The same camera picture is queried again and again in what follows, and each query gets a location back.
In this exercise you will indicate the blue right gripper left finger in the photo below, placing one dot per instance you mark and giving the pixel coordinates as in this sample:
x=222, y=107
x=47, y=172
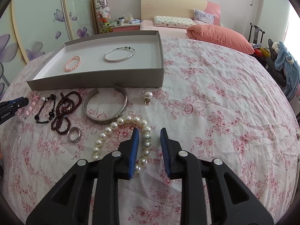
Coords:
x=130, y=155

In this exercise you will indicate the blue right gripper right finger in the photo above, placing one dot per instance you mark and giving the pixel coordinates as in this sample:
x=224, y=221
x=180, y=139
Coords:
x=169, y=150

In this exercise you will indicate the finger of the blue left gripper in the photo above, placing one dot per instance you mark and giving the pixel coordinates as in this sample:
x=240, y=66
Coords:
x=14, y=105

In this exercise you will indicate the pearl pendant charm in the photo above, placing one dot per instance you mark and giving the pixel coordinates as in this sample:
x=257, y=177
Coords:
x=147, y=95

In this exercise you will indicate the thin silver bangle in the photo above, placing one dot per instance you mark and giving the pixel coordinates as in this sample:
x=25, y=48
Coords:
x=119, y=54

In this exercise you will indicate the wide silver cuff bangle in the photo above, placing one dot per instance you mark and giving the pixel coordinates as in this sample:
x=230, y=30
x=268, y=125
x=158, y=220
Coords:
x=100, y=109

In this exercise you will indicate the pink floral bedsheet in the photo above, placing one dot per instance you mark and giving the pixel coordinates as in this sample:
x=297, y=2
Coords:
x=217, y=102

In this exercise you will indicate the wardrobe with purple flowers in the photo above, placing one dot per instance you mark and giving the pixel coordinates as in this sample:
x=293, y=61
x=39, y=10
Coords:
x=32, y=28

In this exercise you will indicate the grey cardboard tray box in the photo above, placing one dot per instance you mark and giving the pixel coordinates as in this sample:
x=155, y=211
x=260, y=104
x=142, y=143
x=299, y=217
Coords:
x=80, y=63

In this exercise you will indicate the orange pink duvet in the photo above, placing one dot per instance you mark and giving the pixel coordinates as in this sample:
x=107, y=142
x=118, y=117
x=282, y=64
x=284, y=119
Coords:
x=220, y=36

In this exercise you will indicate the pink bed sheet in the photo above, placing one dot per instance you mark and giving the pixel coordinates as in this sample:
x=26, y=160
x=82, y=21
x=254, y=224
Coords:
x=148, y=25

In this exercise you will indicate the pink bedside table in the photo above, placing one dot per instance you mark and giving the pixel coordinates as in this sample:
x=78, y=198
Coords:
x=126, y=27

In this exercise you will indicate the white floral pillow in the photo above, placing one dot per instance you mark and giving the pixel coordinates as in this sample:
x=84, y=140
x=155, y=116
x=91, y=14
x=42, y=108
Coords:
x=174, y=22

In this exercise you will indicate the clear tube of plush toys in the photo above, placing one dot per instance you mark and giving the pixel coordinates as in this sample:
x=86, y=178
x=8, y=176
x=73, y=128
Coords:
x=102, y=11

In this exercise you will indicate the white mug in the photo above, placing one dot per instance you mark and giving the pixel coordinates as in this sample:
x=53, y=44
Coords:
x=121, y=21

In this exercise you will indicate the lilac patterned pillow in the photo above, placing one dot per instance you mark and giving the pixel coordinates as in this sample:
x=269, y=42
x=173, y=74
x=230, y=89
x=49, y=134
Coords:
x=200, y=17

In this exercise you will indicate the blue plush clothing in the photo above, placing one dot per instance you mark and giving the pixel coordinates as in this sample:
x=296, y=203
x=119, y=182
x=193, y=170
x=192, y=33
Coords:
x=285, y=61

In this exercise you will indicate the beige pink headboard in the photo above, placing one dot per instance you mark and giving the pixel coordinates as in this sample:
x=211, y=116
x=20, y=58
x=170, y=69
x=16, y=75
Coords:
x=178, y=8

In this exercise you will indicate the dark wooden chair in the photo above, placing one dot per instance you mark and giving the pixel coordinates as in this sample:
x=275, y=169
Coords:
x=256, y=33

